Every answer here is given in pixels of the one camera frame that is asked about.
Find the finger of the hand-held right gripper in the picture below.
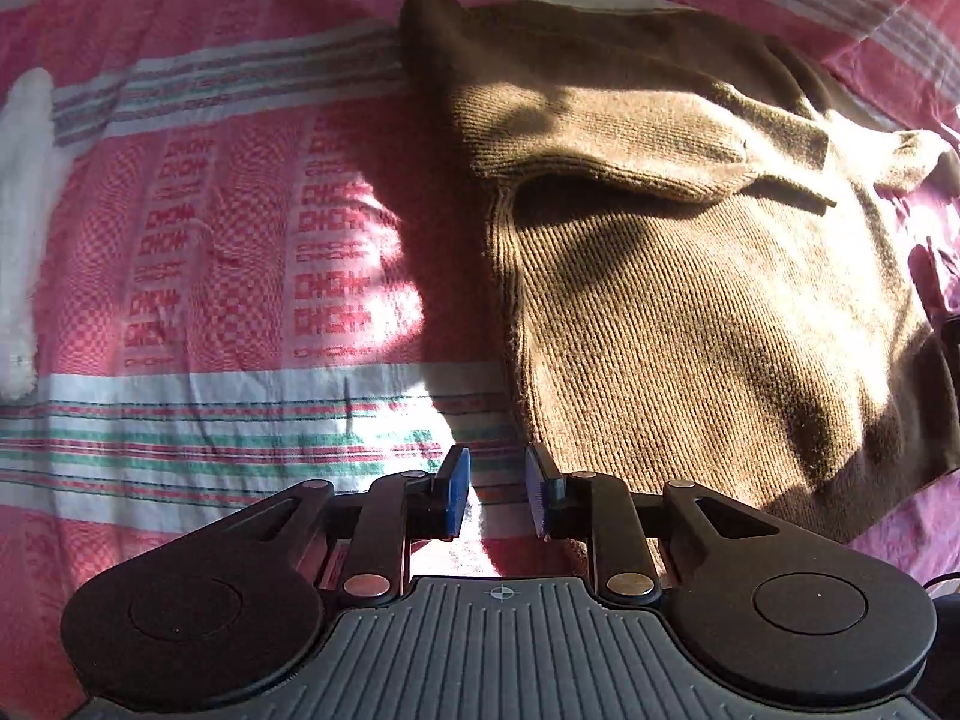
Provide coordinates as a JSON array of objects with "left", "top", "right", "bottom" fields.
[{"left": 933, "top": 315, "right": 960, "bottom": 391}]

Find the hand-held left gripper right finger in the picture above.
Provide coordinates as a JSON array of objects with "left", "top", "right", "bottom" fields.
[{"left": 525, "top": 442, "right": 773, "bottom": 602}]

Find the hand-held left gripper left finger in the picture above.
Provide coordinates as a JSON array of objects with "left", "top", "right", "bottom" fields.
[{"left": 225, "top": 446, "right": 472, "bottom": 601}]

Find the pink striped bed sheet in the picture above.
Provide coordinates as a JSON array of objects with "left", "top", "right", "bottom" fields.
[{"left": 0, "top": 0, "right": 960, "bottom": 691}]

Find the brown knitted sweater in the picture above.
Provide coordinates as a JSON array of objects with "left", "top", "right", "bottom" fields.
[{"left": 399, "top": 0, "right": 960, "bottom": 545}]

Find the white fluffy cloth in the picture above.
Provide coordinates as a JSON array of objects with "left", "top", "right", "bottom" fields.
[{"left": 0, "top": 67, "right": 64, "bottom": 400}]

